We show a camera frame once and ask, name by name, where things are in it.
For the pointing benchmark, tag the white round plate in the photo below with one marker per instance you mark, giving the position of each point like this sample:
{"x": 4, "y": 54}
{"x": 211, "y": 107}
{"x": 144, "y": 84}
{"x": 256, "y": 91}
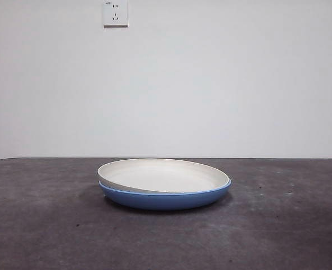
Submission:
{"x": 160, "y": 177}

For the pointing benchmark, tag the blue round plate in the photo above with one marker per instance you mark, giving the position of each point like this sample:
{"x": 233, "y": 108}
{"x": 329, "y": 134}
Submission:
{"x": 166, "y": 201}

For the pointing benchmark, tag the white wall socket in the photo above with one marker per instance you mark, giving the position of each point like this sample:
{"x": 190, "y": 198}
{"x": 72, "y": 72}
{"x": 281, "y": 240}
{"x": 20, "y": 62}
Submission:
{"x": 115, "y": 14}

